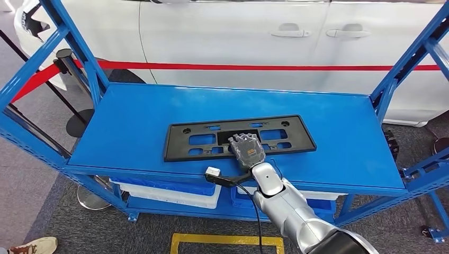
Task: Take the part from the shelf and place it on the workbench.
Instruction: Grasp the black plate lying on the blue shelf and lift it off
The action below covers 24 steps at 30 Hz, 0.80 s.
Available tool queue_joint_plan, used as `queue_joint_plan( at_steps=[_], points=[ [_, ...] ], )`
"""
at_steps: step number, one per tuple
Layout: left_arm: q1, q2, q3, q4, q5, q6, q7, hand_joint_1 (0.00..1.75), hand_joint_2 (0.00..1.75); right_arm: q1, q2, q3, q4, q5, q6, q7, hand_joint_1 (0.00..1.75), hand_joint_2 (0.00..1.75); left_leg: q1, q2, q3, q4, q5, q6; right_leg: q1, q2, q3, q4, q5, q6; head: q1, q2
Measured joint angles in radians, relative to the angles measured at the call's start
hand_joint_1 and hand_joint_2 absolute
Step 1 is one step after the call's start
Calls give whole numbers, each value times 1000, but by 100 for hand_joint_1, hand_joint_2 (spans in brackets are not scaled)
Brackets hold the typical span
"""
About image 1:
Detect black plastic plate frame part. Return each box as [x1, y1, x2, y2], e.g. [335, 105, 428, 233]
[163, 114, 318, 163]

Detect blue metal shelf rack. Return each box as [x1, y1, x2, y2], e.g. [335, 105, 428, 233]
[0, 0, 449, 229]
[400, 147, 449, 244]

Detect blue plastic bin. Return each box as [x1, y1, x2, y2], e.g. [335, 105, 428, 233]
[229, 187, 337, 223]
[110, 177, 217, 197]

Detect white plastic bin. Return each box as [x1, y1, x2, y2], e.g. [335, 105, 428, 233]
[115, 182, 222, 210]
[237, 186, 348, 201]

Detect white car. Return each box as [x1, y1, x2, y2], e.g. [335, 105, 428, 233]
[14, 0, 449, 128]

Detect small black device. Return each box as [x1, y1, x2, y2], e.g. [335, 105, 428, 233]
[384, 130, 401, 161]

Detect person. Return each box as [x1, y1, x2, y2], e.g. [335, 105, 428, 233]
[7, 237, 59, 254]

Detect thin black wire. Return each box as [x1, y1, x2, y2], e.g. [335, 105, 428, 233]
[270, 159, 283, 180]

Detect black camera cable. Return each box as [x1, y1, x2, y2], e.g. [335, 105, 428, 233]
[205, 173, 264, 254]

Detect white car door handle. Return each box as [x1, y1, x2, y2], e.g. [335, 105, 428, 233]
[270, 23, 312, 38]
[325, 23, 372, 39]

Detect thin black post disc base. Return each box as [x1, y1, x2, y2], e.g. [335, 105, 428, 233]
[0, 30, 95, 138]

